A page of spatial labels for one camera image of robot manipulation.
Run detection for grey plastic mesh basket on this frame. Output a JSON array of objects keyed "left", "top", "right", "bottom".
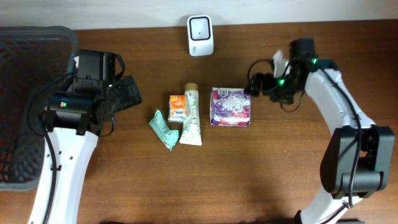
[{"left": 1, "top": 26, "right": 79, "bottom": 191}]

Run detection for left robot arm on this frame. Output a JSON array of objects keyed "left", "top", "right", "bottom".
[{"left": 29, "top": 50, "right": 142, "bottom": 223}]

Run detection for white barcode scanner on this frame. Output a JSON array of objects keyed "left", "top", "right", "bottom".
[{"left": 187, "top": 15, "right": 214, "bottom": 57}]

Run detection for white tube with cork cap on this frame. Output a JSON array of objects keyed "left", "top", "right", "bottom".
[{"left": 179, "top": 83, "right": 202, "bottom": 146}]

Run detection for red purple pad package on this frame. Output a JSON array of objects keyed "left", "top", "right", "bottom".
[{"left": 210, "top": 87, "right": 251, "bottom": 127}]

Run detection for teal wet wipes pack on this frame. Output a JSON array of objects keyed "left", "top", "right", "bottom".
[{"left": 149, "top": 110, "right": 179, "bottom": 151}]

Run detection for orange tissue pack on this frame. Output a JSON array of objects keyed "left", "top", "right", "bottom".
[{"left": 168, "top": 95, "right": 187, "bottom": 123}]

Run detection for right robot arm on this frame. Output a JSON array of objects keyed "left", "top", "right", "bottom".
[{"left": 244, "top": 38, "right": 395, "bottom": 223}]

